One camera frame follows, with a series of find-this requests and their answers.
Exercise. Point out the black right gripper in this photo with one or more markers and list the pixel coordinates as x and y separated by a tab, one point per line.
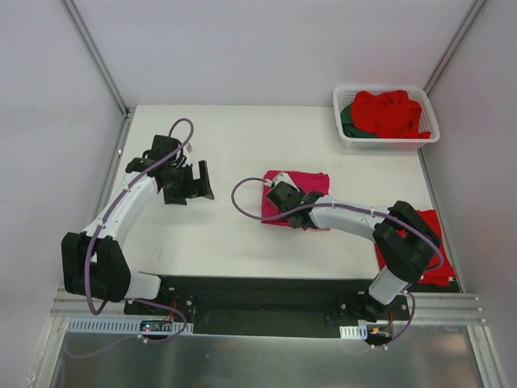
297	218

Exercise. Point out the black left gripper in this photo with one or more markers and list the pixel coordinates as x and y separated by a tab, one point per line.
195	183

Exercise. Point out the pink t shirt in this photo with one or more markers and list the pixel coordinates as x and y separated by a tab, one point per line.
306	181

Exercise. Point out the white plastic laundry basket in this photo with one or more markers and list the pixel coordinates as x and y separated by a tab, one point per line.
345	95

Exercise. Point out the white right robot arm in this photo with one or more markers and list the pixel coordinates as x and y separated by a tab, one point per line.
331	214

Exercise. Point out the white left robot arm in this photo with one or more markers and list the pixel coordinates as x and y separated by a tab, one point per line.
93	261

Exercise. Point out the green t shirt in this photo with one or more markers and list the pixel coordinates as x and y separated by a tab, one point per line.
348	126

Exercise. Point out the red crumpled t shirt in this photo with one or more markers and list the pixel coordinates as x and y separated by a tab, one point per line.
390	115

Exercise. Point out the folded red t shirt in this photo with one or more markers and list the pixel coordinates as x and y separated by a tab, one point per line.
436	263

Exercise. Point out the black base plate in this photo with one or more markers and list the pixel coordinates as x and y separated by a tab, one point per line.
249	290

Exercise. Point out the aluminium frame rail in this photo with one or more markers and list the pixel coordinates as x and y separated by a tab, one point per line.
321	317

